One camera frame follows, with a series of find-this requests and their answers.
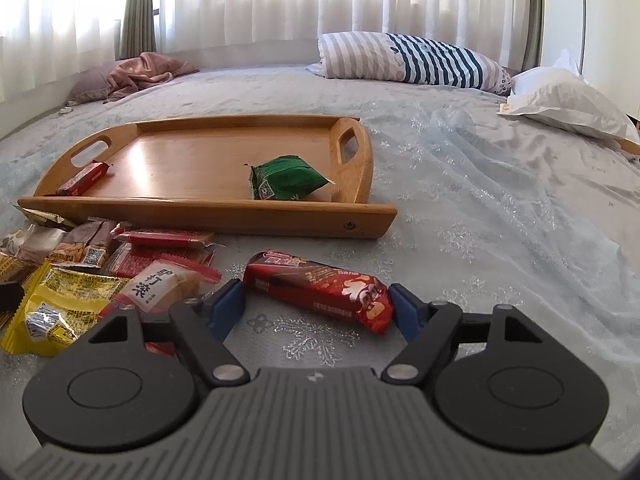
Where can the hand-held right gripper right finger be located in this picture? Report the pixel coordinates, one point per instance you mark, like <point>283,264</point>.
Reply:
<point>404,310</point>

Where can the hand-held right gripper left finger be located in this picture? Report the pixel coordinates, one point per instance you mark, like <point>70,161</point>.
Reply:
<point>227,305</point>

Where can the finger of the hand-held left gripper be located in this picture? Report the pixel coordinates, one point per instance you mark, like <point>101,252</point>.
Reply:
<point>10,297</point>

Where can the yellow snack packet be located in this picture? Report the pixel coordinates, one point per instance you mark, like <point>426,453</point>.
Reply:
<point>60,305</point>

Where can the white pastry packet red label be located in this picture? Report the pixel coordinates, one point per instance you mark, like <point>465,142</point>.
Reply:
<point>160,285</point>

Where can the dark red long snack bar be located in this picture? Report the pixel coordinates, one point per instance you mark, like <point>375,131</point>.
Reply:
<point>320,285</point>

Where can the brown peanut snack packet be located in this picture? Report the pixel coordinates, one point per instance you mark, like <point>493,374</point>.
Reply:
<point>85,247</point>

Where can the long red wafer packet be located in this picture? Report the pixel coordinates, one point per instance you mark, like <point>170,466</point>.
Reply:
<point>165,237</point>

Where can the red cracker packet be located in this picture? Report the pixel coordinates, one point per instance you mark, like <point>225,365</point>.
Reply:
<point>130,260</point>

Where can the red snack bar packet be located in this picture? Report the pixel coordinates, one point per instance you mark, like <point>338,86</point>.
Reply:
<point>82,180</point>

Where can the bed with pale blue sheet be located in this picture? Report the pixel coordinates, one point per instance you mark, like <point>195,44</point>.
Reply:
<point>500,210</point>

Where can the green snack packet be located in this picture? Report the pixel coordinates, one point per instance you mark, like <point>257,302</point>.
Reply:
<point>287,177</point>

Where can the small white object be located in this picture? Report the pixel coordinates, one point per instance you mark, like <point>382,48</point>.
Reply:
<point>66,109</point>

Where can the purple pillow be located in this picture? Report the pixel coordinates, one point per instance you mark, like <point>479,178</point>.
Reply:
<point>90,85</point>

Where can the pink blanket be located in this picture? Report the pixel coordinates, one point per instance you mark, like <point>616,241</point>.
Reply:
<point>150,70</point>

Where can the blue white striped pillow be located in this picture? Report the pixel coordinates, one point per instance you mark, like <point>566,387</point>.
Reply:
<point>410,60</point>

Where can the white sheer curtain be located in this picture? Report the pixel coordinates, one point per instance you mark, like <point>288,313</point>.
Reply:
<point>55,15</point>
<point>325,0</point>

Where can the green curtain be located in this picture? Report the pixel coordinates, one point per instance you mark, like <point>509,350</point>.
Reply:
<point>140,5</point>
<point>534,10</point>

